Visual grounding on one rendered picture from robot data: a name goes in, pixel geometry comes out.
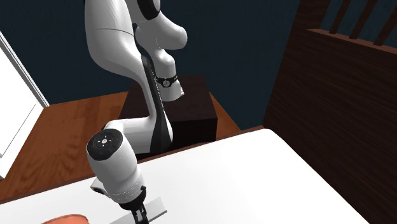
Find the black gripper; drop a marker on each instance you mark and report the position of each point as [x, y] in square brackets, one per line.
[134, 203]

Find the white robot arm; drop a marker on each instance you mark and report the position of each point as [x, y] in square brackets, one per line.
[121, 56]

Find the grey flat rectangular slab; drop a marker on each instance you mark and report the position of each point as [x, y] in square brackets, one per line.
[155, 208]

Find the orange round object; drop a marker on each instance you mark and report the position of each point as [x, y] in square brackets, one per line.
[66, 219]

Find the dark robot stand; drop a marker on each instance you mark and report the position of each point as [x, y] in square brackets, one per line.
[192, 105]

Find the white cabinet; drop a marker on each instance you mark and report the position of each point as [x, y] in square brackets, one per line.
[14, 108]

